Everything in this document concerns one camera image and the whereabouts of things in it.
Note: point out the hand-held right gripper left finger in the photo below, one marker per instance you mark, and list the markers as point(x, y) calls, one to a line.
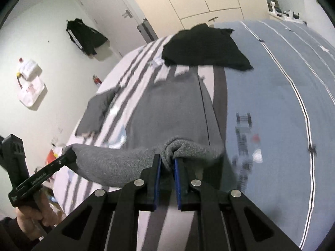
point(157, 183)

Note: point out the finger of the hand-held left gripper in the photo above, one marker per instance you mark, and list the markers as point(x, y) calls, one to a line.
point(69, 159)

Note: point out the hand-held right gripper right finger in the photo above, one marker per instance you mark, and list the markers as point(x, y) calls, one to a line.
point(179, 185)

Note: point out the grey long-sleeve sweater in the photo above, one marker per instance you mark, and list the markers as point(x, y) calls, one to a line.
point(172, 109)

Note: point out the person's left forearm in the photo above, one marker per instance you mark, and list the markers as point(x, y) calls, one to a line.
point(10, 236)

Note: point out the person's left hand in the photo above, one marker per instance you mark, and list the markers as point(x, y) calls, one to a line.
point(28, 222)

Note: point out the white tote bag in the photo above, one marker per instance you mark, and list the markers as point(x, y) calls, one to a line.
point(30, 86)

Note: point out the striped bed duvet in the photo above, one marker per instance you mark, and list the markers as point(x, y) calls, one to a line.
point(267, 96)

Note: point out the black jacket with white stripes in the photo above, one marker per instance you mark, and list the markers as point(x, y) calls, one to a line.
point(83, 35)

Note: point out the black garment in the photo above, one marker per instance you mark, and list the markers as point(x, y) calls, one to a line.
point(204, 49)

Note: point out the white door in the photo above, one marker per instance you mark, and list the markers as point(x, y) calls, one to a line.
point(104, 7)

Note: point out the white object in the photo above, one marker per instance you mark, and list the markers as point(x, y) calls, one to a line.
point(273, 7)

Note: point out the dark small objects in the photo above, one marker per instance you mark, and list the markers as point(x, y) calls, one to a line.
point(291, 15)

